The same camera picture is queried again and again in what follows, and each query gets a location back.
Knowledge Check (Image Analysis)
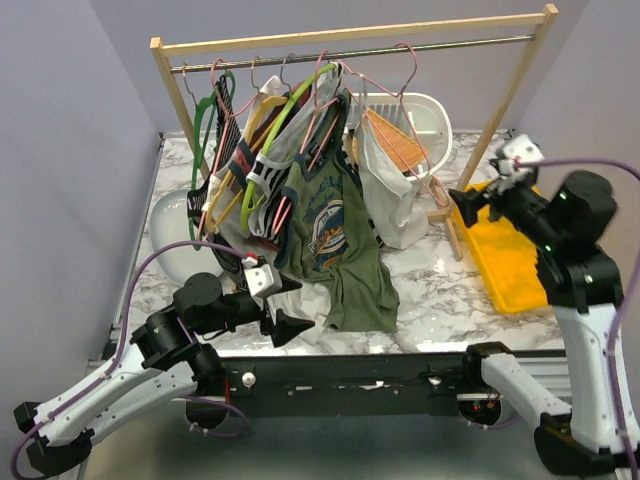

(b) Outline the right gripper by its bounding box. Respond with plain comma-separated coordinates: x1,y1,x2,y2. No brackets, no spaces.
443,166,560,246

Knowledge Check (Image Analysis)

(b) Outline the pink wire hanger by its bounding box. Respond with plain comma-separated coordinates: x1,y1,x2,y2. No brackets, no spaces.
363,42,452,209

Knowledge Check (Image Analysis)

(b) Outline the white tank top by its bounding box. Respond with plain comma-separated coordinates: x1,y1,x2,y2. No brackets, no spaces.
354,78,429,250

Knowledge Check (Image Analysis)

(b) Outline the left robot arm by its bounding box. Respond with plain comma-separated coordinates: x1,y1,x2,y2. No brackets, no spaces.
14,265,313,479

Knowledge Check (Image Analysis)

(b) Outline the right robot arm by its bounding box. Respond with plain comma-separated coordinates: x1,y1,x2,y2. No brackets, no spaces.
449,170,639,478

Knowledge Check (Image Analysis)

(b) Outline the white cloth under green top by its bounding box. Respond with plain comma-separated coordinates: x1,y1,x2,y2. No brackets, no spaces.
268,282,331,345

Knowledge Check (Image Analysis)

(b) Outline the green graphic tank top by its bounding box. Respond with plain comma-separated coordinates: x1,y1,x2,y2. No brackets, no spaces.
274,149,400,334

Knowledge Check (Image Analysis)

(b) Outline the black white striped top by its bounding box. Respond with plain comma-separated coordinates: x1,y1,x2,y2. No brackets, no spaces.
184,69,296,289

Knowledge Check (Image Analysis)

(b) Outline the striped cloth right of top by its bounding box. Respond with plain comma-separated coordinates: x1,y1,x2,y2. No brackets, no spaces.
368,219,385,248

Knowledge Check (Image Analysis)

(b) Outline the yellow plastic hanger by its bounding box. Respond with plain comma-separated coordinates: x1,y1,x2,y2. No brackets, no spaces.
202,95,289,234

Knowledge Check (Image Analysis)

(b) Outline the lime green plastic hanger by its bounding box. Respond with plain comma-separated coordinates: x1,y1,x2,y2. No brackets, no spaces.
240,62,342,238

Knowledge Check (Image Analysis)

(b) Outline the pink hanger under green top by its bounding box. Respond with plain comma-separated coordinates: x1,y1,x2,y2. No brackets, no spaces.
272,49,351,234

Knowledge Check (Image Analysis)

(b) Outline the pink hanger at left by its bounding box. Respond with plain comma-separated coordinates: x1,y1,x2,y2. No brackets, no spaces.
196,58,261,240

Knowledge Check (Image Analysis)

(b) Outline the yellow plastic tray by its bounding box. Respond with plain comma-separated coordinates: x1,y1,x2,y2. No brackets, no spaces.
453,206,548,314

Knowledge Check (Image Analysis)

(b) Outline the orange woven fan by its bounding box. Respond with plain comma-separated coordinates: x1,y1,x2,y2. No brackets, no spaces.
362,108,428,176

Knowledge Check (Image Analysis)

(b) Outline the white plastic laundry basket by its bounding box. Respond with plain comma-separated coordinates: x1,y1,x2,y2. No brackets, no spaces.
349,92,448,175

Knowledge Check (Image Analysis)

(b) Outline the white oval plate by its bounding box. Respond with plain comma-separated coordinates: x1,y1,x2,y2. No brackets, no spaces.
149,190,223,286

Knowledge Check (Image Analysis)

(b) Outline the metal hanging rod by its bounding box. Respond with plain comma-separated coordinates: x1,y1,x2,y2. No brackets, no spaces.
170,34,535,75

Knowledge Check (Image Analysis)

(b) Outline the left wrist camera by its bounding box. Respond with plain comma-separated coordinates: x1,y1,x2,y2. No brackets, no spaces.
244,263,282,300

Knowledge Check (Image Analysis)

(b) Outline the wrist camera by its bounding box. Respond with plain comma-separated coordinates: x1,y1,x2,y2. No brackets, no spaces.
244,263,282,300
489,134,544,195

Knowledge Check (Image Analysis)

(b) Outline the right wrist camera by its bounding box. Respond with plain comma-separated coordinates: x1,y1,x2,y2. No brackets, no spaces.
489,134,544,195

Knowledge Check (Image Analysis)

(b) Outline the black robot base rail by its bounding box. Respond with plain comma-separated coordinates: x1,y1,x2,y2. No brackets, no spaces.
184,349,521,419

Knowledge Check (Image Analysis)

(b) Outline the wooden clothes rack frame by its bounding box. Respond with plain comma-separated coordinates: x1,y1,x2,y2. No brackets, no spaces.
150,4,559,261

